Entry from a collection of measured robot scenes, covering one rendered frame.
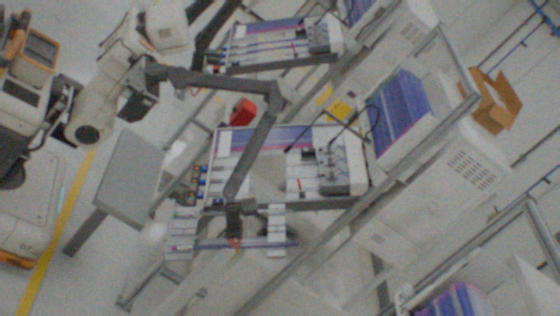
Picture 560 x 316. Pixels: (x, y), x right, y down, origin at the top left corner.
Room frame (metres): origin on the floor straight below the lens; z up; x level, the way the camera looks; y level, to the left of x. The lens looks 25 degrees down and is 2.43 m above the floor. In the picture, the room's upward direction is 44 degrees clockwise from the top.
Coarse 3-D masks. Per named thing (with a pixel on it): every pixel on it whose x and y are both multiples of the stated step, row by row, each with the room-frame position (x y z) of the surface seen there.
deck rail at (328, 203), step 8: (264, 200) 2.79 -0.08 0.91; (272, 200) 2.80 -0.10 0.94; (280, 200) 2.81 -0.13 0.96; (288, 200) 2.81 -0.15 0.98; (296, 200) 2.82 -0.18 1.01; (304, 200) 2.83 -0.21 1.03; (312, 200) 2.84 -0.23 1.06; (320, 200) 2.85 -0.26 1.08; (328, 200) 2.86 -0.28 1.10; (336, 200) 2.87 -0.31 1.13; (344, 200) 2.88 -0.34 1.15; (352, 200) 2.89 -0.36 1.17; (208, 208) 2.71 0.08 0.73; (264, 208) 2.78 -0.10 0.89; (288, 208) 2.81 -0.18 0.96; (296, 208) 2.82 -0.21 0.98; (304, 208) 2.83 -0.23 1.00; (312, 208) 2.85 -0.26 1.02; (320, 208) 2.86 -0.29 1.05; (328, 208) 2.87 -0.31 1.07; (336, 208) 2.88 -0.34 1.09; (344, 208) 2.89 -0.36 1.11
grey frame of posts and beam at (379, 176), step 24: (480, 96) 2.87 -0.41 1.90; (360, 120) 3.35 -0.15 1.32; (456, 120) 2.86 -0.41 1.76; (432, 144) 2.87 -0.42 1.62; (192, 168) 3.37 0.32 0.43; (408, 168) 2.87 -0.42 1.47; (168, 192) 3.36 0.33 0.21; (384, 192) 2.87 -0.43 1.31; (288, 264) 2.89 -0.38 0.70; (144, 288) 2.68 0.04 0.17; (240, 312) 2.86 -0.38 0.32
